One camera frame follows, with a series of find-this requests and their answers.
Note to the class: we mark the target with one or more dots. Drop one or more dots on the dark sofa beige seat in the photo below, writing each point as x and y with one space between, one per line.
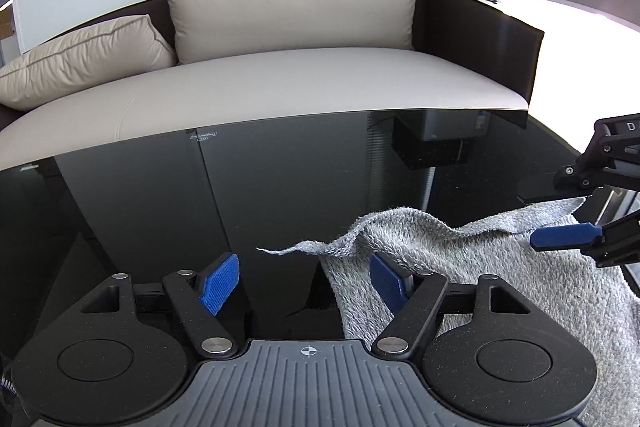
465 55

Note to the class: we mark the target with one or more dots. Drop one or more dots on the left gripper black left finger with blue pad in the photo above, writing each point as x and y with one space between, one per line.
124 350

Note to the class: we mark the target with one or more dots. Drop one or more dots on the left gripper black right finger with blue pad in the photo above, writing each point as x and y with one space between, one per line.
486 355

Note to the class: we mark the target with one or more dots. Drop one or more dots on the small beige side cushion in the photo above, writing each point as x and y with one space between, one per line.
84 58

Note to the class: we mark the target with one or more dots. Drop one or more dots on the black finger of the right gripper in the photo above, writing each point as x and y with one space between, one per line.
575 176

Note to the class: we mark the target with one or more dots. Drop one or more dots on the grey terry towel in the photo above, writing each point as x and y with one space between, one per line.
595 305

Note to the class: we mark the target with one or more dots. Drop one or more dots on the large beige back cushion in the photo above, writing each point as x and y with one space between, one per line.
207 29

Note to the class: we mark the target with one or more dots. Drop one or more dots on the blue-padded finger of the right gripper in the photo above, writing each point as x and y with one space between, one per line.
616 243

